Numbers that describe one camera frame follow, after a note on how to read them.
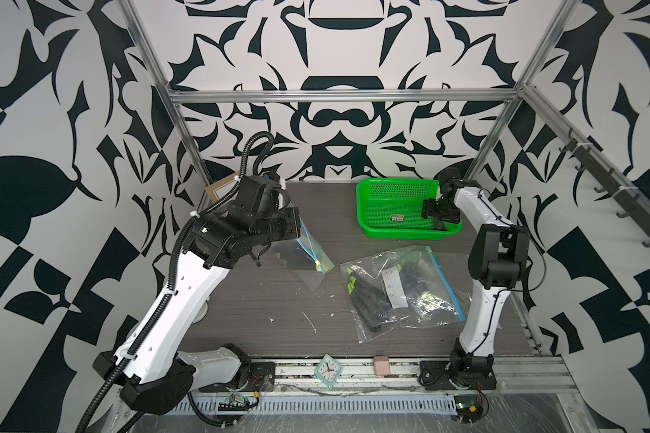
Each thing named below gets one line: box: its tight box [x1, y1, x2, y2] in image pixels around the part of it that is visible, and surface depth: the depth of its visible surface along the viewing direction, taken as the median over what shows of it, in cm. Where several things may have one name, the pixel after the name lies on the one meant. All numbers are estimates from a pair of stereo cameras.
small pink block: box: [373, 355, 390, 376], surface depth 77 cm
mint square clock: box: [314, 353, 344, 388], surface depth 76 cm
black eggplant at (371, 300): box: [346, 268, 392, 332], surface depth 85 cm
